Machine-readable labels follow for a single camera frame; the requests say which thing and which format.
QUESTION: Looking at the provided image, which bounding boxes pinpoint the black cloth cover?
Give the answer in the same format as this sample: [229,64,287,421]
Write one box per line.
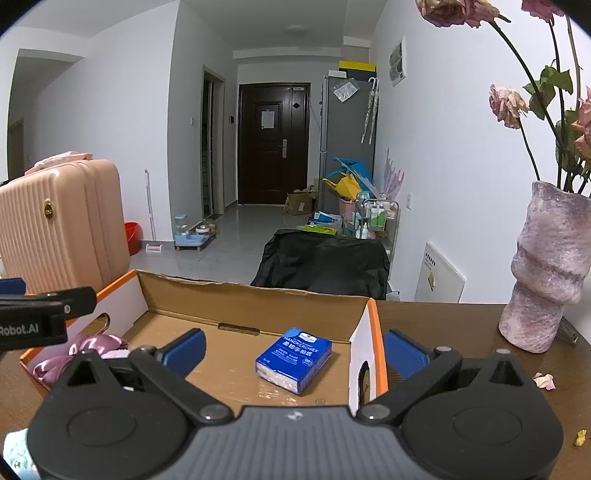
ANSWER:
[250,229,391,301]

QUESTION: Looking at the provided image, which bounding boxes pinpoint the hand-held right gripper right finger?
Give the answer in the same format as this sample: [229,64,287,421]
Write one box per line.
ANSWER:
[358,329,527,425]

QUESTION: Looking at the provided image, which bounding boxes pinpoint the metal cart with bottles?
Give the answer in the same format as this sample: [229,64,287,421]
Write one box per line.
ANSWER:
[353,191,400,259]

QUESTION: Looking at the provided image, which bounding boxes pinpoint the white flat panel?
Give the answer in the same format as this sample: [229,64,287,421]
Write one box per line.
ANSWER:
[414,242,466,304]

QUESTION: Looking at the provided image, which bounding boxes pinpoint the blue pet feeder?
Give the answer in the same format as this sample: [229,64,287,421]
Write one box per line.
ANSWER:
[174,213,218,251]

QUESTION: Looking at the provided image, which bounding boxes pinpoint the white long-handled roller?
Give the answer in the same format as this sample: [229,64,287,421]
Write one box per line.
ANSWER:
[144,170,162,256]

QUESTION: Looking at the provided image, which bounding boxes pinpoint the brown cardboard box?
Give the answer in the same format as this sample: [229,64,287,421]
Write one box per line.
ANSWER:
[284,188,319,217]

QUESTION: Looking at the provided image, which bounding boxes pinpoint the purple flower decoration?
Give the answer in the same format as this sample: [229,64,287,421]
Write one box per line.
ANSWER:
[382,148,407,201]

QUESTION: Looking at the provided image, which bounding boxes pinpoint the red plastic basin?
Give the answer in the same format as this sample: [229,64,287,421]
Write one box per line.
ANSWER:
[124,222,142,256]

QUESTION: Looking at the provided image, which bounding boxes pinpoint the pink textured vase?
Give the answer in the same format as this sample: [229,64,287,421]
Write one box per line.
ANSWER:
[499,181,591,354]

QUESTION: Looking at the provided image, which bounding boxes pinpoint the yellow bag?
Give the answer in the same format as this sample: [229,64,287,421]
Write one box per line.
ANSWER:
[322,173,363,199]

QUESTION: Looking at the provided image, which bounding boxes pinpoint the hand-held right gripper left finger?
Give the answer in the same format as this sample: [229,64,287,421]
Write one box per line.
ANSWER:
[60,329,233,426]

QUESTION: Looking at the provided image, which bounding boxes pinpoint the blue plastic item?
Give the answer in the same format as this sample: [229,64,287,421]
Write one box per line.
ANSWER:
[332,157,374,185]

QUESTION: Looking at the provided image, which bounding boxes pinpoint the yellow and black box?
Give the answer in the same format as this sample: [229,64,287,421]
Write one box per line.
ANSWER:
[338,60,377,81]

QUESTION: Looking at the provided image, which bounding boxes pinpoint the dark brown door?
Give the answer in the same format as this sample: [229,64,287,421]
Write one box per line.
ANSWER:
[238,83,309,206]

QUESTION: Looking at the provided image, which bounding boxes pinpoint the folded white umbrella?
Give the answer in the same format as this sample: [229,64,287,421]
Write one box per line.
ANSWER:
[361,78,380,145]

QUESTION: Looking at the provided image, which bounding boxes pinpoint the grey refrigerator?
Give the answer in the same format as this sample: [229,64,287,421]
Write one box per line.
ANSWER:
[320,75,377,215]

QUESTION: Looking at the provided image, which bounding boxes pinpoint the white wall panel box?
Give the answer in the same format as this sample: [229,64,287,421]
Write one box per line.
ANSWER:
[389,37,407,87]

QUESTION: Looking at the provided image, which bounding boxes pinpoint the blue pocket tissue pack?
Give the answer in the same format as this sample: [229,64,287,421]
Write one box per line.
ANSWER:
[255,327,333,397]

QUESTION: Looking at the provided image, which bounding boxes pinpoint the purple satin scrunchie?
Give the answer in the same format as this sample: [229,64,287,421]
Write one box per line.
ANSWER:
[32,335,130,384]

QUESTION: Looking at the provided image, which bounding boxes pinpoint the bunch of dried pink roses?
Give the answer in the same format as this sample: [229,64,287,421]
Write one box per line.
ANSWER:
[416,0,591,195]

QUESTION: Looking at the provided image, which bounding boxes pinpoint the orange cardboard box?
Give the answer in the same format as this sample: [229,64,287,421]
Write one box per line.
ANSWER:
[19,270,387,416]

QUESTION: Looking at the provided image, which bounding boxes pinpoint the pink ribbed suitcase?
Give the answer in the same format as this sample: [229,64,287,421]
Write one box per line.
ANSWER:
[0,151,131,296]

